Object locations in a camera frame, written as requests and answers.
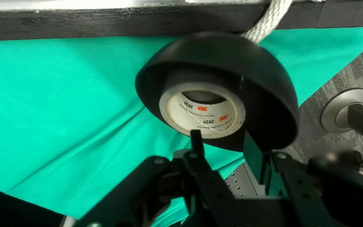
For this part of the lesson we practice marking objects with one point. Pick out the grey masking tape roll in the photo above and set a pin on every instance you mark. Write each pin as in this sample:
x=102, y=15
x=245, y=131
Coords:
x=181, y=113

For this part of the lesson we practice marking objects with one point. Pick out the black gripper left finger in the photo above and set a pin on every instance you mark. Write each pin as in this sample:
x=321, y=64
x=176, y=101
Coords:
x=189, y=189

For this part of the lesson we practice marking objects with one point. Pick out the long black bar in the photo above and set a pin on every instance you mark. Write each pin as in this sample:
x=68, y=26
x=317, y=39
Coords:
x=106, y=20

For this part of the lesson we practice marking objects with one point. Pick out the black bowl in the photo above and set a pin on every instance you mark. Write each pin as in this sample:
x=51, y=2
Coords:
x=264, y=83

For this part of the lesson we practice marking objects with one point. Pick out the grey round table foot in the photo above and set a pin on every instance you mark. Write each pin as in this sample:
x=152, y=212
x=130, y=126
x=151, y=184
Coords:
x=336, y=104

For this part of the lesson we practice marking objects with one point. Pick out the green table cloth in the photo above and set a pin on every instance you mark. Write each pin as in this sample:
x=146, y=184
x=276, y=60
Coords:
x=63, y=104

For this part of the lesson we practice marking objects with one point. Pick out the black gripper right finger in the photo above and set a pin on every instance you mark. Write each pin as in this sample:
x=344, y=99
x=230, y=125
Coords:
x=315, y=193

